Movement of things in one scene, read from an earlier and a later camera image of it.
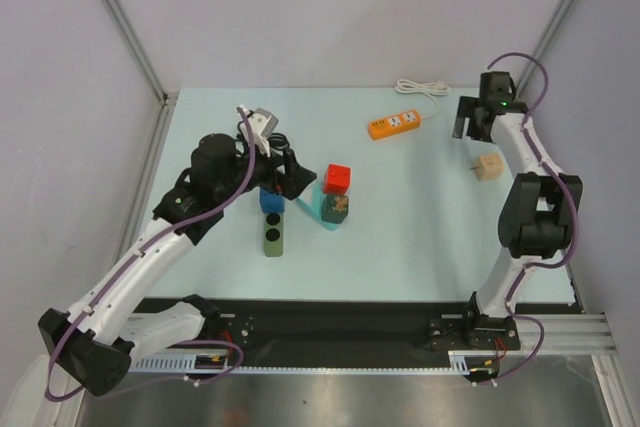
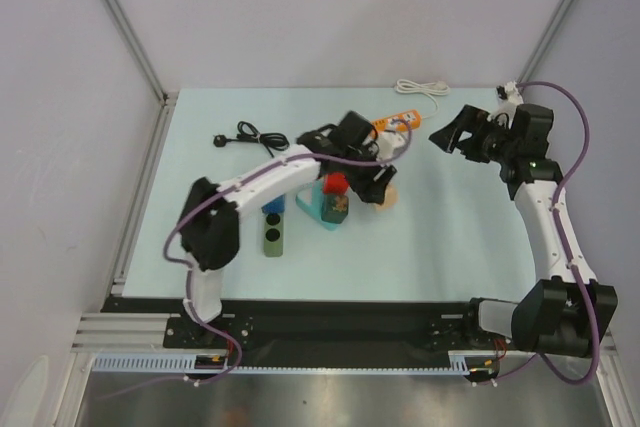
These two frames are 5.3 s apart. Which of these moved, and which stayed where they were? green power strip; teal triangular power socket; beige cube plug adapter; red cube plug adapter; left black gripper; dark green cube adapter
Moved: beige cube plug adapter; left black gripper
Stayed: dark green cube adapter; red cube plug adapter; green power strip; teal triangular power socket
